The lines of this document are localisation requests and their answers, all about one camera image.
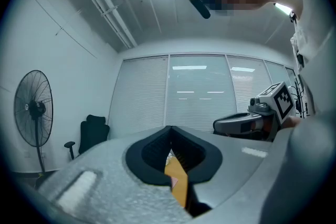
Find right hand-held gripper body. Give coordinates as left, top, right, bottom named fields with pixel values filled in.
left=213, top=81, right=296, bottom=143

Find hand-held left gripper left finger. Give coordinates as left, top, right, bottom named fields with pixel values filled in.
left=125, top=125, right=172, bottom=187

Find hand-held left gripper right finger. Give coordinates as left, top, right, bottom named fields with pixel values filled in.
left=171, top=125, right=224, bottom=185

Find tan desk mat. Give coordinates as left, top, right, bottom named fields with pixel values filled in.
left=164, top=154, right=189, bottom=208

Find person's right forearm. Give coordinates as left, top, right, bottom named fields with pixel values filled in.
left=282, top=115, right=303, bottom=129

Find black coat rack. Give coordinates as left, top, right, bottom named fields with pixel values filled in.
left=290, top=78, right=310, bottom=119

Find person's white shirt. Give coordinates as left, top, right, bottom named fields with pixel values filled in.
left=259, top=0, right=336, bottom=224

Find black office chair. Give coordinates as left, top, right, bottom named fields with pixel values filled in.
left=64, top=114, right=110, bottom=161

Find white window blinds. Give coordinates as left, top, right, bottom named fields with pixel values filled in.
left=108, top=54, right=299, bottom=137

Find rectangular ceiling light panel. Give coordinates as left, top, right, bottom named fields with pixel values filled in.
left=272, top=2, right=293, bottom=16

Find black standing fan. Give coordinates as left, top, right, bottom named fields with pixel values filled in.
left=13, top=69, right=54, bottom=174

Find white ceiling pipes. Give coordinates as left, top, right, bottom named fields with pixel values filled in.
left=62, top=0, right=139, bottom=49

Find black head-mounted camera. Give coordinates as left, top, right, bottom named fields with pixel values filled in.
left=187, top=0, right=212, bottom=20

